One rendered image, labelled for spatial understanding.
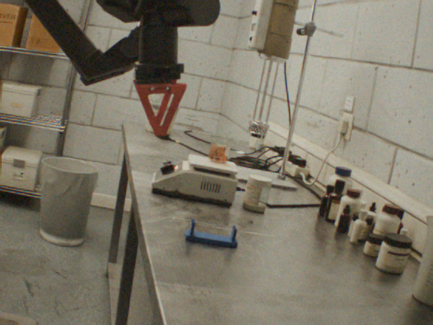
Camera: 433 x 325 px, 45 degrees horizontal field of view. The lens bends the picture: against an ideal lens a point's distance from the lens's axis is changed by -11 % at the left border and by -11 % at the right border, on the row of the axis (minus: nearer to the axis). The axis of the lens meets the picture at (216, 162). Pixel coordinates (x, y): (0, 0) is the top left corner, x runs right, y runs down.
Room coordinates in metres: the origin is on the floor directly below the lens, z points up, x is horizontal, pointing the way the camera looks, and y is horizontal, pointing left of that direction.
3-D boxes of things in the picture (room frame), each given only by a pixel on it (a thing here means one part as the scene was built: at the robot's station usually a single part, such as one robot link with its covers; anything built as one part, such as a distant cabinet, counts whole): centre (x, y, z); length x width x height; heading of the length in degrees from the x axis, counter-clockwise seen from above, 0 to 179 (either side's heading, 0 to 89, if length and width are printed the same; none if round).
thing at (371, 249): (1.17, -0.38, 0.77); 0.04 x 0.04 x 0.04
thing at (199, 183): (1.42, 0.03, 0.79); 0.22 x 0.13 x 0.08; 95
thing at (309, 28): (1.88, -0.20, 1.26); 0.25 x 0.11 x 0.05; 103
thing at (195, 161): (1.42, 0.01, 0.83); 0.12 x 0.12 x 0.01; 5
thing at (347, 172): (1.52, -0.34, 0.81); 0.07 x 0.07 x 0.13
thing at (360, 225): (1.24, -0.35, 0.79); 0.03 x 0.03 x 0.08
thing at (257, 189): (1.39, -0.11, 0.79); 0.06 x 0.06 x 0.08
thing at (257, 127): (1.81, -0.11, 1.02); 0.07 x 0.07 x 0.25
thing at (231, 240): (1.06, -0.02, 0.77); 0.10 x 0.03 x 0.04; 98
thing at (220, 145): (1.44, 0.00, 0.87); 0.06 x 0.05 x 0.08; 82
